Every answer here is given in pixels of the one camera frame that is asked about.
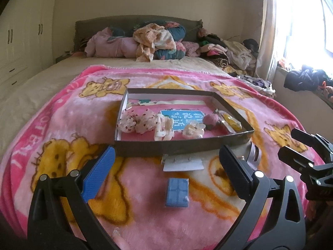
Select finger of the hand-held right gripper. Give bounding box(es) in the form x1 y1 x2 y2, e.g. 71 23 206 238
291 127 333 162
277 145 333 188

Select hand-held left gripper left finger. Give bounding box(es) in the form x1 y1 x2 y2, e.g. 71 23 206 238
27 146 123 250

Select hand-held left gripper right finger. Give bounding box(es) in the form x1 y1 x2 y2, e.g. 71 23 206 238
219 145 306 250

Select dark pink pompom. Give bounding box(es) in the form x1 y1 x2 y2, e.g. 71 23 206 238
204 112 221 131

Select translucent flower hair clip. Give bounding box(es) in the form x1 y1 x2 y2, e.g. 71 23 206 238
182 121 206 139

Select grey shallow cardboard box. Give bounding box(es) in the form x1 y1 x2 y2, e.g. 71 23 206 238
114 88 255 157

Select dotted sheer scrunchie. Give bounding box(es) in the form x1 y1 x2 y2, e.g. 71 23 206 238
135 109 159 134
118 108 142 133

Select small blue box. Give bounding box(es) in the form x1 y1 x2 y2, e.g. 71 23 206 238
166 178 189 209

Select white hair claw clip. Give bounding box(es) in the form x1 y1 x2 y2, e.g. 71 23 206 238
153 115 175 141

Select person's left hand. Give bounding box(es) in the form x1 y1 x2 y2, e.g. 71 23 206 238
111 227 136 250

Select purple hair clip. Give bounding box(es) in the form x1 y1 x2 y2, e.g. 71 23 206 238
239 142 262 170

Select dark clothes on windowsill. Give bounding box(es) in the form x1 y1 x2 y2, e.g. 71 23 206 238
276 66 333 110

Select white earring card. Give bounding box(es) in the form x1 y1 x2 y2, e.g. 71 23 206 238
163 154 205 172

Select pink bear printed blanket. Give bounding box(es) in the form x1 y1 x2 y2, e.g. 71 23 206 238
0 65 328 250

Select purple crumpled clothing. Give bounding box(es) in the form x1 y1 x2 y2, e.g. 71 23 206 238
238 74 276 95

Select bed with beige sheet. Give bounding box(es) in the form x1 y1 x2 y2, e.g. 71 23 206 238
0 56 276 157

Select pile of mixed clothes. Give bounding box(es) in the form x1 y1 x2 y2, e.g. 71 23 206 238
196 27 261 76

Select bright window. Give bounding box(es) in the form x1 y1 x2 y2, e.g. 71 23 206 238
276 0 333 81

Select pale curtain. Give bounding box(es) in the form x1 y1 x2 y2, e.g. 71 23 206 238
256 0 284 84

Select pink plush garment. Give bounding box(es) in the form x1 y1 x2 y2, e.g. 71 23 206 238
84 27 138 59

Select pink knitted garment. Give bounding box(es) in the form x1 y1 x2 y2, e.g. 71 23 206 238
181 41 202 58

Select pile of clothes on bed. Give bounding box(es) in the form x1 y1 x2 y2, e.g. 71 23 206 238
107 23 186 60

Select beige patterned garment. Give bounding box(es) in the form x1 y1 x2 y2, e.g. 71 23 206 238
133 23 177 63

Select grey padded headboard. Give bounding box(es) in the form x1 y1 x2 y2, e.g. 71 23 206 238
73 17 203 53

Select cream built-in wardrobe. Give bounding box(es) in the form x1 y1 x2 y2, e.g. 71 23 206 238
0 0 59 89

